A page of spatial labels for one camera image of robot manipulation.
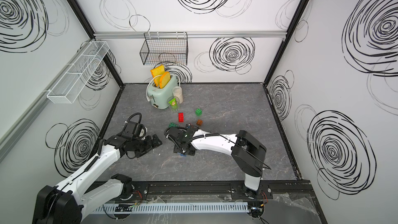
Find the dark green long lego brick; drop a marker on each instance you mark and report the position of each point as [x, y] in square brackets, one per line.
[173, 125]

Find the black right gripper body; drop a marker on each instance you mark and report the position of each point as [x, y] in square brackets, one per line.
[178, 149]

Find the orange toast slice front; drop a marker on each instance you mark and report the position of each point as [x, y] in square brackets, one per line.
[164, 79]

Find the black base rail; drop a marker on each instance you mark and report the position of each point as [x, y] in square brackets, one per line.
[236, 189]

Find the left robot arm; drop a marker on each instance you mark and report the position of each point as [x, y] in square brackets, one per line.
[71, 200]

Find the yellow toast slice back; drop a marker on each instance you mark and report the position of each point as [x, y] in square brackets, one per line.
[156, 73]

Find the white mesh wall shelf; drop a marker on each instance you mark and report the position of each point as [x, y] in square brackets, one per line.
[78, 72]

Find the clear glass with green packet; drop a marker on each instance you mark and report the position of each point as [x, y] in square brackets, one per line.
[173, 104]

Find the jar of beige grains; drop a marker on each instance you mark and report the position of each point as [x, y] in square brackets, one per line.
[177, 93]

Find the light green square lego brick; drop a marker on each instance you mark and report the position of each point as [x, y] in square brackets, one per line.
[198, 112]

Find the white slotted cable duct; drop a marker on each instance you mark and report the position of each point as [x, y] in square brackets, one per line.
[174, 208]

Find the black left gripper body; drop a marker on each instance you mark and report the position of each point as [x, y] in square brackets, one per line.
[143, 145]

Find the mint green toaster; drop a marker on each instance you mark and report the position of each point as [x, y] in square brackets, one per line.
[159, 98]

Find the black wire basket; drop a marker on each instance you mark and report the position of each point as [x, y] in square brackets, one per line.
[169, 47]

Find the red long lego brick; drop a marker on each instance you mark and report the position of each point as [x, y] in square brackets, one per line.
[180, 117]

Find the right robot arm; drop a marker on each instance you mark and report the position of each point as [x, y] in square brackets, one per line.
[248, 153]

